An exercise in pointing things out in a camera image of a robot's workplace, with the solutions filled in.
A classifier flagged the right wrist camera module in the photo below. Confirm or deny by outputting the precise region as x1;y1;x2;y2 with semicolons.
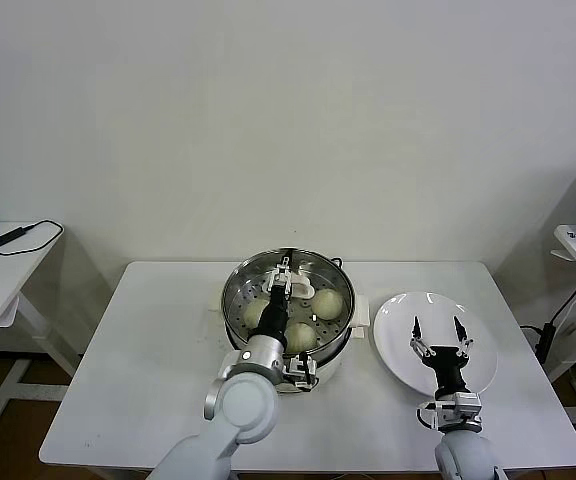
450;392;483;427

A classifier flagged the black cable with plug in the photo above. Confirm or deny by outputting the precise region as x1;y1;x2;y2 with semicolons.
520;322;555;364

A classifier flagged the round white plate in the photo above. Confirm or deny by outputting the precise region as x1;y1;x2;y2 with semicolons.
372;291;500;397

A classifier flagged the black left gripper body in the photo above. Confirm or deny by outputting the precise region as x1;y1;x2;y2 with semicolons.
253;283;294;342

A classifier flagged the steel steamer pot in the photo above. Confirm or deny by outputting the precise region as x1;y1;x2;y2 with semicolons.
207;279;372;396

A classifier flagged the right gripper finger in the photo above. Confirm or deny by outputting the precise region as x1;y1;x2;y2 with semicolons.
408;315;434;359
451;315;475;357

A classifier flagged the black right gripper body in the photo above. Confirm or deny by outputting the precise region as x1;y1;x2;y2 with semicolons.
425;344;472;399

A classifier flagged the perforated steel steamer basket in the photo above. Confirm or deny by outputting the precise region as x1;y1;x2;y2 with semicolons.
221;248;357;361

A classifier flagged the white steamed baozi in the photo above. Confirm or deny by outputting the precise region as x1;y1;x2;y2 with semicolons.
242;298;270;330
311;289;345;321
285;322;318;354

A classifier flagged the thin black adapter cable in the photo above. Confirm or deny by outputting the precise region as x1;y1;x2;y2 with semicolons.
0;218;64;257

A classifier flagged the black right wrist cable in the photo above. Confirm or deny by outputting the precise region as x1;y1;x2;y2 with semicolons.
415;402;439;429

